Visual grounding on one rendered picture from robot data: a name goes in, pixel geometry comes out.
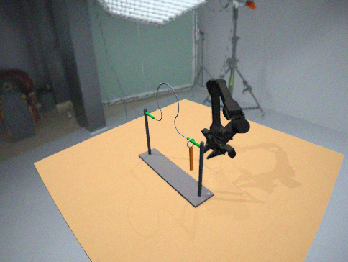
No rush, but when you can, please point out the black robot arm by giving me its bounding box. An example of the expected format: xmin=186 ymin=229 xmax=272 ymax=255
xmin=206 ymin=79 xmax=250 ymax=141

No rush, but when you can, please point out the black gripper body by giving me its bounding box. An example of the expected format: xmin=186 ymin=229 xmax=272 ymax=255
xmin=201 ymin=127 xmax=236 ymax=159

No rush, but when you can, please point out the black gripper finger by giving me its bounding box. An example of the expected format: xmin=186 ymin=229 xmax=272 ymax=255
xmin=207 ymin=145 xmax=225 ymax=160
xmin=204 ymin=136 xmax=214 ymax=154

